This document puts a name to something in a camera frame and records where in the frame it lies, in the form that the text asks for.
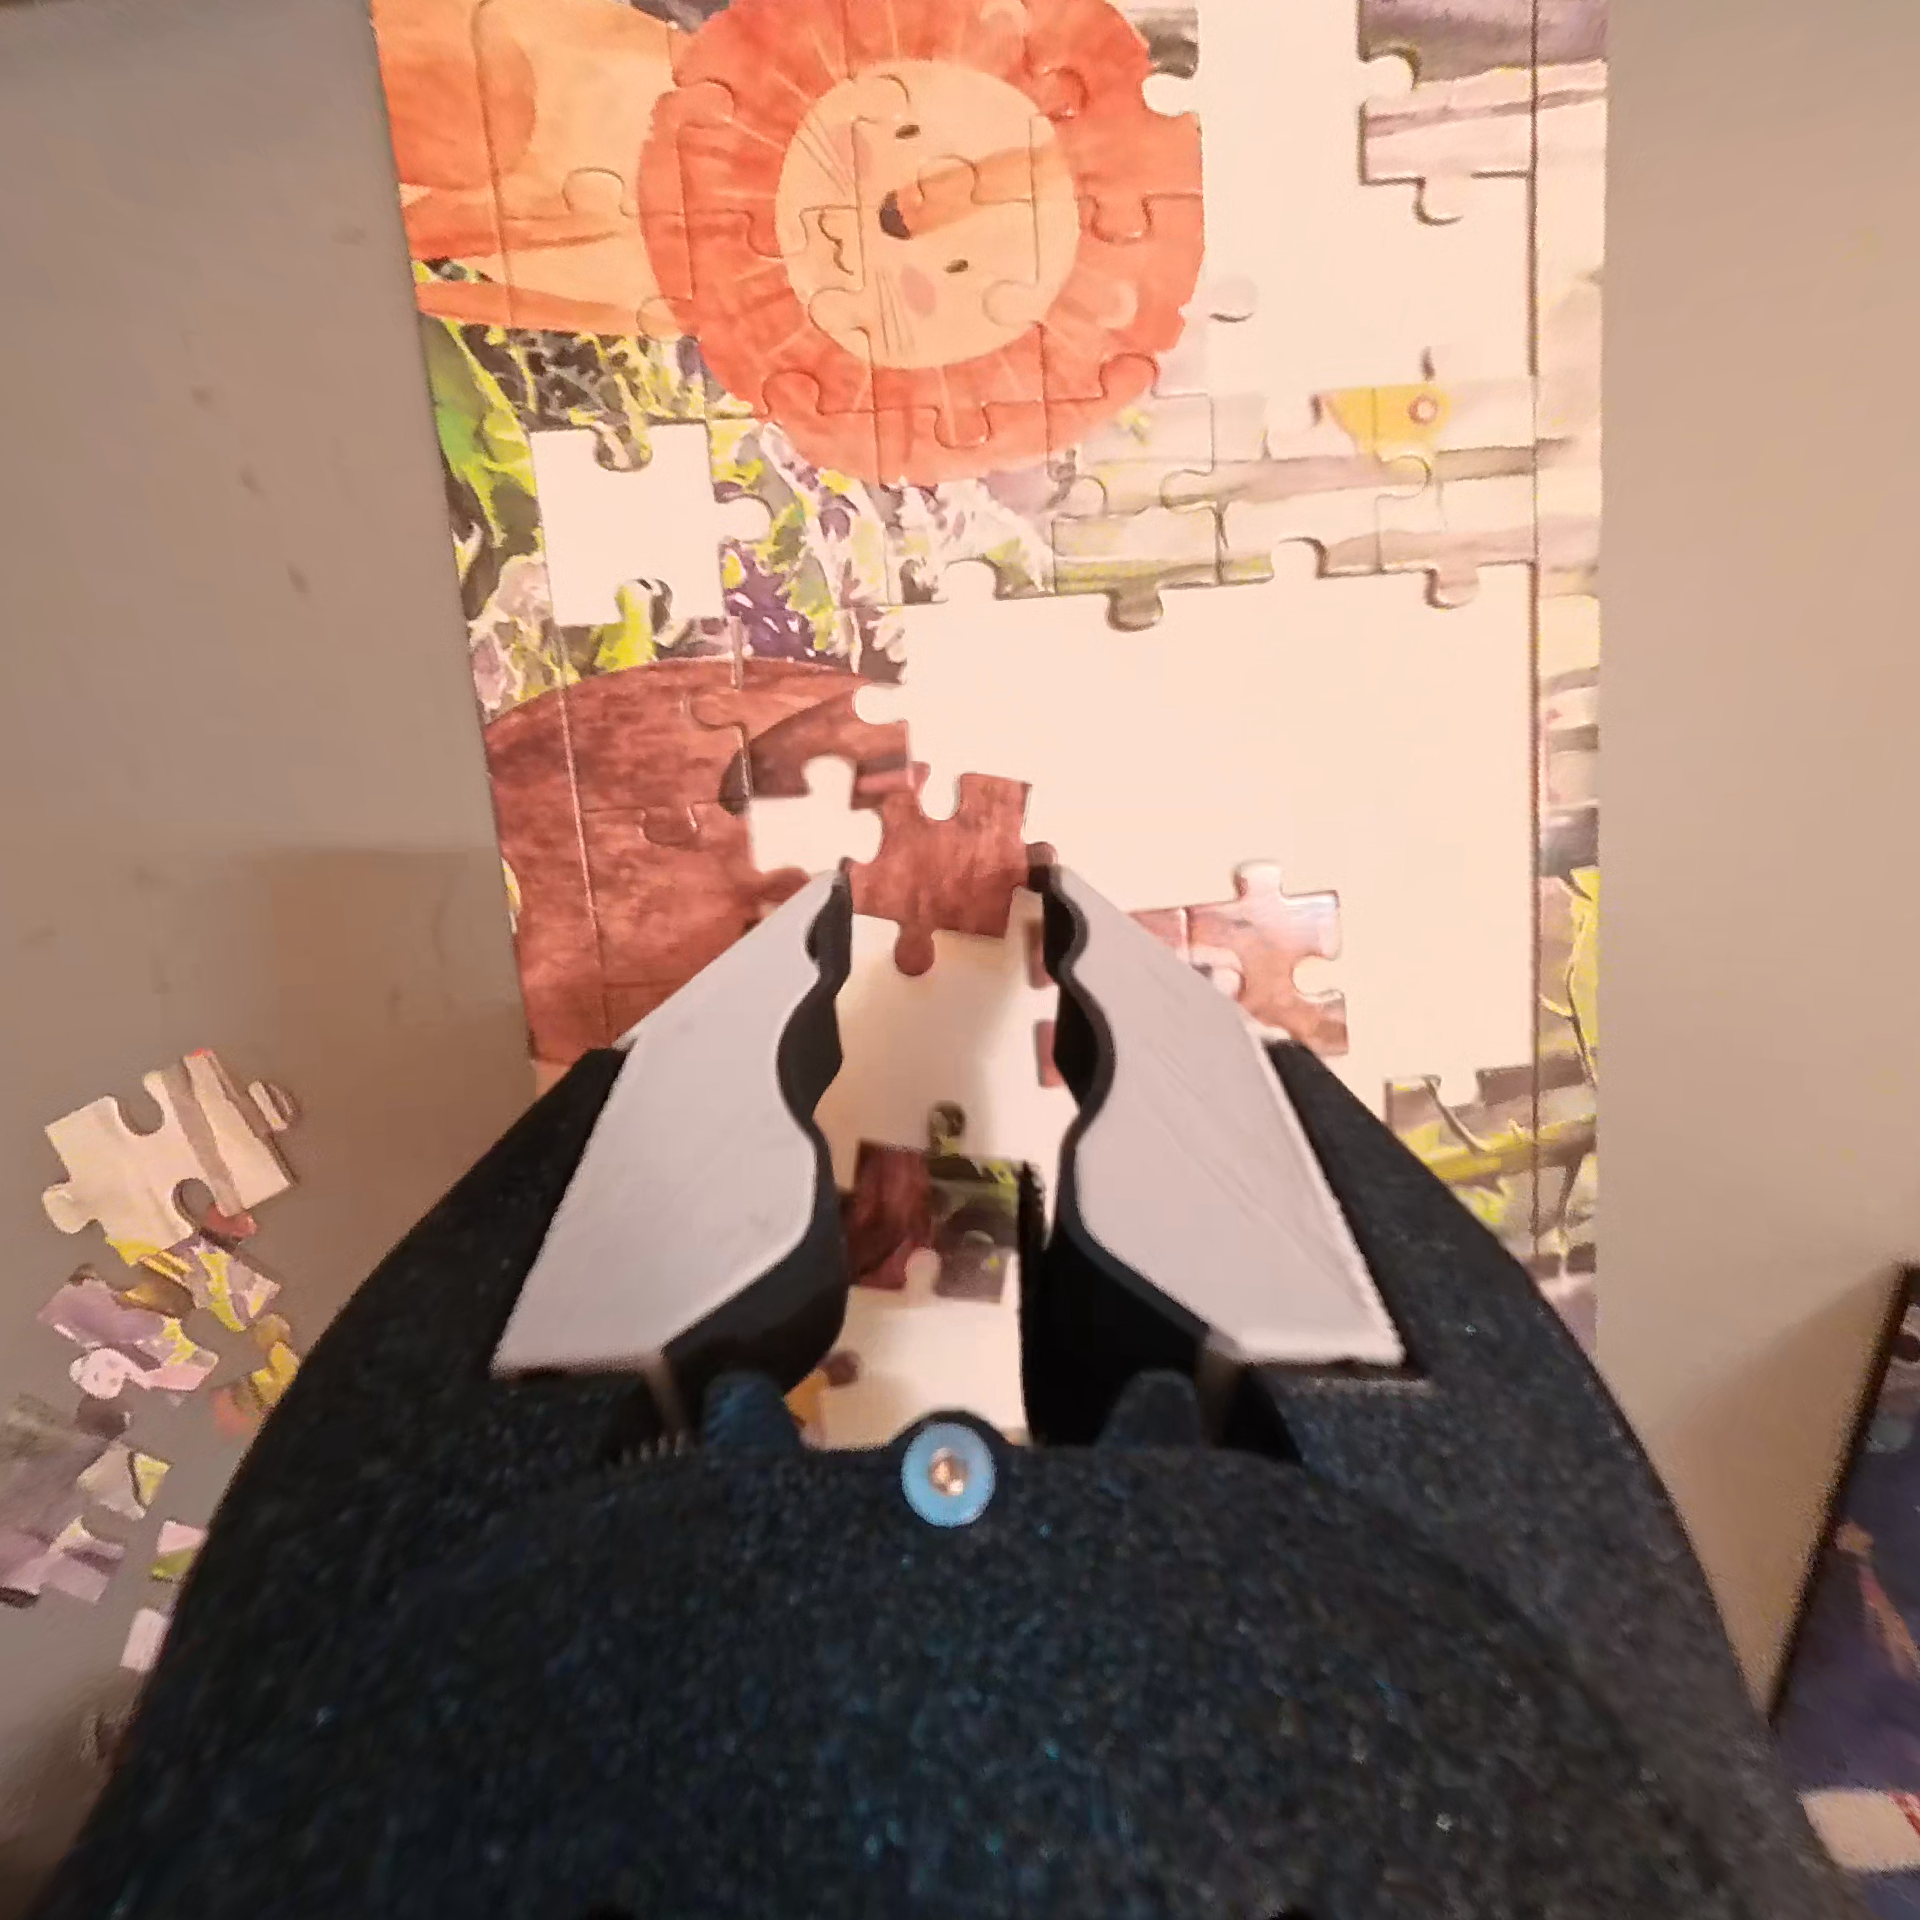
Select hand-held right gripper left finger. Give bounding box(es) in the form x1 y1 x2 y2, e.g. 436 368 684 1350
492 866 857 1427

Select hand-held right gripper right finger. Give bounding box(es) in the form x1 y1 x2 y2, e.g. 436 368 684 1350
1026 862 1409 1450

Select brown green puzzle piece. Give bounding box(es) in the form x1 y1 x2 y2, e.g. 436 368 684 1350
849 1102 1039 1298

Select plain brown puzzle piece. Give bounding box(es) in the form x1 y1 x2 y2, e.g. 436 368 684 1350
839 774 1039 977

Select jigsaw puzzle frame board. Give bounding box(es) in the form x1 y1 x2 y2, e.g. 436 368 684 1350
369 0 1610 1450

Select jigsaw pieces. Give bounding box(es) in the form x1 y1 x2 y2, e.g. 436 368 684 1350
0 1050 303 1674

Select assembled orange lion pieces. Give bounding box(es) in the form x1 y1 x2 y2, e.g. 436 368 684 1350
381 0 1209 483

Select illustrated puzzle box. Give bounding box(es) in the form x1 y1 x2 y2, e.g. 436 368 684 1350
1770 1266 1920 1920

